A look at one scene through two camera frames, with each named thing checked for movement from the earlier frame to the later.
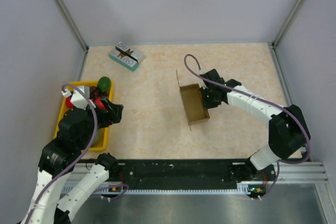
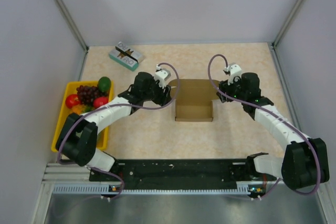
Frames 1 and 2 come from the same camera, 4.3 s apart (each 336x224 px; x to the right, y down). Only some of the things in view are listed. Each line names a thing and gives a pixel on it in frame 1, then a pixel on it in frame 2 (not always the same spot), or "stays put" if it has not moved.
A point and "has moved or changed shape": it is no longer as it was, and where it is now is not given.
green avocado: (104, 84) stays put
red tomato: (97, 101) stays put
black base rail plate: (197, 172) stays put
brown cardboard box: (192, 100) has moved or changed shape
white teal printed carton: (126, 56) stays put
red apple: (69, 104) stays put
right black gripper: (206, 104) to (224, 86)
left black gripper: (113, 115) to (163, 97)
